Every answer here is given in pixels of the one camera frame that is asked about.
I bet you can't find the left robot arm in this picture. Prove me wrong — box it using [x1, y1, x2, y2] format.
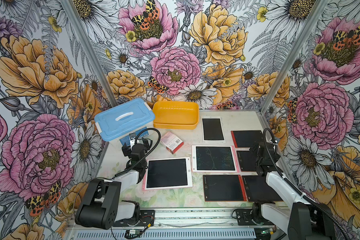
[75, 139, 152, 230]

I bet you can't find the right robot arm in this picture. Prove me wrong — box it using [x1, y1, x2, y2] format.
[250, 142, 336, 240]

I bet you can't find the blue lidded storage box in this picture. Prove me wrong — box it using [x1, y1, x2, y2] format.
[95, 98, 155, 142]

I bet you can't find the aluminium front rail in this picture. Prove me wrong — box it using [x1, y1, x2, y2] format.
[65, 207, 289, 240]

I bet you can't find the small red white carton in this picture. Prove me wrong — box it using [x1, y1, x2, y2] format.
[160, 132, 184, 155]

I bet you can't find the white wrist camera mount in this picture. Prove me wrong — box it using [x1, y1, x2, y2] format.
[129, 133, 137, 148]

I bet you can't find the yellow storage tray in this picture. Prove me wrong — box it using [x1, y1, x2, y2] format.
[153, 101, 200, 130]

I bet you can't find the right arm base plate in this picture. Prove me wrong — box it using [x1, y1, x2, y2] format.
[231, 209, 274, 226]

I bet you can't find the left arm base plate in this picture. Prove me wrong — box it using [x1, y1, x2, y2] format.
[113, 210, 156, 227]

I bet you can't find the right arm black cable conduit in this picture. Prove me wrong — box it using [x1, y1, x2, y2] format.
[262, 127, 352, 240]

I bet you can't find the red writing tablet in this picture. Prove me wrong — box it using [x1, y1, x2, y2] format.
[231, 130, 264, 148]
[242, 176, 283, 203]
[237, 151, 257, 172]
[203, 175, 247, 202]

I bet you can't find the pink white writing tablet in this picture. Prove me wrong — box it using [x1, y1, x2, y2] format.
[192, 145, 239, 173]

